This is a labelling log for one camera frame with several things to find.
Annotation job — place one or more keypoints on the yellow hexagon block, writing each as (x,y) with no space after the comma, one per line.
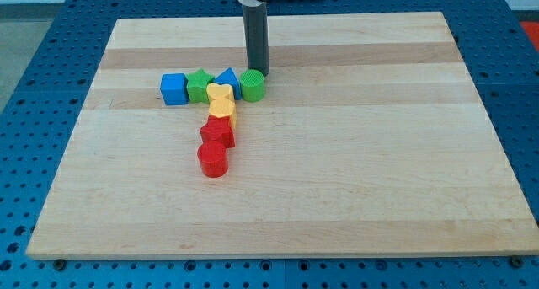
(223,107)

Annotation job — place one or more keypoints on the blue triangle block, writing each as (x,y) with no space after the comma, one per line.
(228,76)

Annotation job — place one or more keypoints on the blue cube block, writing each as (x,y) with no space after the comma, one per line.
(173,89)

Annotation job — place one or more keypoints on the green cylinder block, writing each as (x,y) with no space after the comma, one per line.
(252,85)

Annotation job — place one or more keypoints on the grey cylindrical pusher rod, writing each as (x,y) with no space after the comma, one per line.
(255,22)

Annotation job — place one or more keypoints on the green star block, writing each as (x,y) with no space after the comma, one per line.
(197,85)

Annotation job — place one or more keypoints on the red cylinder block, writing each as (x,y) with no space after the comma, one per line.
(213,160)

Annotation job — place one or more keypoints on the red crescent block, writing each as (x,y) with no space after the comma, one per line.
(218,129)

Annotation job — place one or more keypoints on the yellow heart block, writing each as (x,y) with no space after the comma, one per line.
(219,91)

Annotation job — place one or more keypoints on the wooden board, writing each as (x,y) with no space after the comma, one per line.
(371,141)

